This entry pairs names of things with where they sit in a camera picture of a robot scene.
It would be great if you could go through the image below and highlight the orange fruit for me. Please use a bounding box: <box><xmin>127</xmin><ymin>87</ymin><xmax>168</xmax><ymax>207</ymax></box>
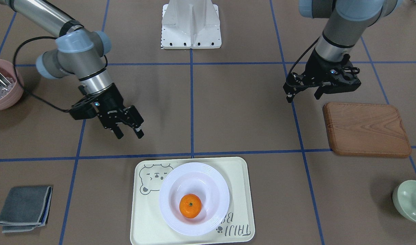
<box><xmin>179</xmin><ymin>193</ymin><xmax>202</xmax><ymax>219</ymax></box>

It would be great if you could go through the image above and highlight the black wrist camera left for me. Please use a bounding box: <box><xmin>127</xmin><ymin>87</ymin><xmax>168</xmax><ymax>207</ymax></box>
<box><xmin>329</xmin><ymin>54</ymin><xmax>362</xmax><ymax>94</ymax></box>

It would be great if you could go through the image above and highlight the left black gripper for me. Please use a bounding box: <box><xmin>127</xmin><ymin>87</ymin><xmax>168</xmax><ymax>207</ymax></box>
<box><xmin>283</xmin><ymin>51</ymin><xmax>362</xmax><ymax>103</ymax></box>

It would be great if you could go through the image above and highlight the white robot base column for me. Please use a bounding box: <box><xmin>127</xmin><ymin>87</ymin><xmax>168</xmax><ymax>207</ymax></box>
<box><xmin>160</xmin><ymin>0</ymin><xmax>222</xmax><ymax>49</ymax></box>

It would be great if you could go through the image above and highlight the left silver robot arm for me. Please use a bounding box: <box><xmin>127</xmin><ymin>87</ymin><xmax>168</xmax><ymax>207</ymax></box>
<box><xmin>283</xmin><ymin>0</ymin><xmax>402</xmax><ymax>103</ymax></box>

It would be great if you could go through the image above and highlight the grey folded cloth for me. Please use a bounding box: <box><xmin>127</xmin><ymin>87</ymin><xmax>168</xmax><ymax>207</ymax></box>
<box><xmin>0</xmin><ymin>185</ymin><xmax>53</xmax><ymax>233</ymax></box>

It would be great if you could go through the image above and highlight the wooden cutting board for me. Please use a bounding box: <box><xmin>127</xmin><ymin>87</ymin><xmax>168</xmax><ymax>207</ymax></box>
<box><xmin>322</xmin><ymin>102</ymin><xmax>412</xmax><ymax>158</ymax></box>

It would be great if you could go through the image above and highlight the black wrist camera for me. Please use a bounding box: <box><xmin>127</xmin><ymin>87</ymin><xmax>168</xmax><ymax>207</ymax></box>
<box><xmin>329</xmin><ymin>54</ymin><xmax>362</xmax><ymax>94</ymax></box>
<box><xmin>68</xmin><ymin>97</ymin><xmax>97</xmax><ymax>120</ymax></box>

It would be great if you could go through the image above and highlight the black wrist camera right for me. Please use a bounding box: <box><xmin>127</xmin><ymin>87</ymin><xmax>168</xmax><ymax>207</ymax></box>
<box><xmin>68</xmin><ymin>97</ymin><xmax>97</xmax><ymax>120</ymax></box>

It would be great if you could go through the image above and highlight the cream bear tray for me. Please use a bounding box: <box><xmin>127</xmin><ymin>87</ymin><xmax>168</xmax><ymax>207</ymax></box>
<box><xmin>130</xmin><ymin>157</ymin><xmax>256</xmax><ymax>245</ymax></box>

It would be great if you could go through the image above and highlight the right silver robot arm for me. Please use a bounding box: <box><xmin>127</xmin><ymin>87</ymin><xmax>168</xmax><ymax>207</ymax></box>
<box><xmin>0</xmin><ymin>0</ymin><xmax>144</xmax><ymax>139</ymax></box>

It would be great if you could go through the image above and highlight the white round plate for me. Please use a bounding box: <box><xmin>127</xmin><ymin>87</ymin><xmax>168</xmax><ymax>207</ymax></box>
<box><xmin>159</xmin><ymin>162</ymin><xmax>231</xmax><ymax>236</ymax></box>

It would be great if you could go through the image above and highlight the pink bowl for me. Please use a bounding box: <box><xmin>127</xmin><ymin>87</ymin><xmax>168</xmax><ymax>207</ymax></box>
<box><xmin>0</xmin><ymin>59</ymin><xmax>24</xmax><ymax>111</ymax></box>

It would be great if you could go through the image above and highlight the green bowl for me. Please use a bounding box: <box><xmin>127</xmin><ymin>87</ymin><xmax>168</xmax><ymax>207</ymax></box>
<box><xmin>392</xmin><ymin>180</ymin><xmax>416</xmax><ymax>223</ymax></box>

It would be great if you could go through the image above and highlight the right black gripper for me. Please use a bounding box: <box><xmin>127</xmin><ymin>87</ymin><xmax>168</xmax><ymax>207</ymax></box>
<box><xmin>92</xmin><ymin>83</ymin><xmax>144</xmax><ymax>139</ymax></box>

